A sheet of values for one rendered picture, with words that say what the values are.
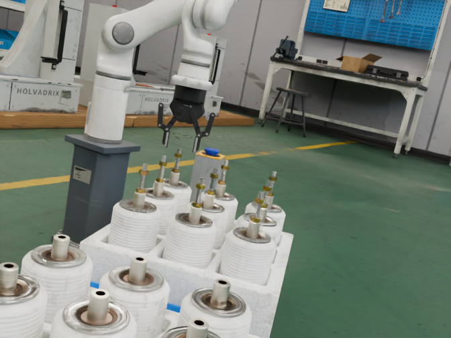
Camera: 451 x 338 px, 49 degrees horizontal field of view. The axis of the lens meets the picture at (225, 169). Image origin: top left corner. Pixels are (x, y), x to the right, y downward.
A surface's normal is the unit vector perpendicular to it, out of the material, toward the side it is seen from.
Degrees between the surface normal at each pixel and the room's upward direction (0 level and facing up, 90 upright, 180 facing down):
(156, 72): 90
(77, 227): 90
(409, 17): 90
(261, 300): 90
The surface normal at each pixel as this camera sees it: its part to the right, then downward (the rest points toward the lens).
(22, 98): 0.85, 0.26
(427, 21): -0.48, 0.08
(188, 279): -0.20, 0.16
